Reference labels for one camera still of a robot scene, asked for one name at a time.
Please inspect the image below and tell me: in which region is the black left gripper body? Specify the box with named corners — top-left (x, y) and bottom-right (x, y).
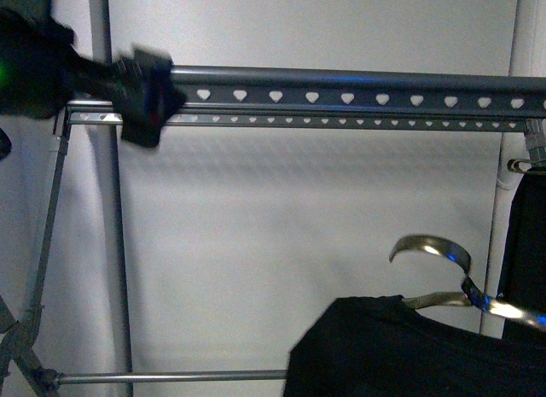
top-left (113, 46), bottom-right (187, 149)

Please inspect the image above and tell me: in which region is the grey metal clothes rack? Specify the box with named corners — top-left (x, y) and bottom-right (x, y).
top-left (1, 0), bottom-right (545, 396)

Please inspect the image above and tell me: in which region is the metal hanger on rack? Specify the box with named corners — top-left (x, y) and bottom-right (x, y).
top-left (507, 159), bottom-right (545, 176)

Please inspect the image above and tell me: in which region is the black printed t-shirt hanging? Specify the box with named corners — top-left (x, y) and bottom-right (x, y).
top-left (497, 174), bottom-right (545, 315)

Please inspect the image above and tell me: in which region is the silver metal clothes hanger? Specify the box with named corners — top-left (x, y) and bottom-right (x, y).
top-left (388, 234), bottom-right (545, 333)

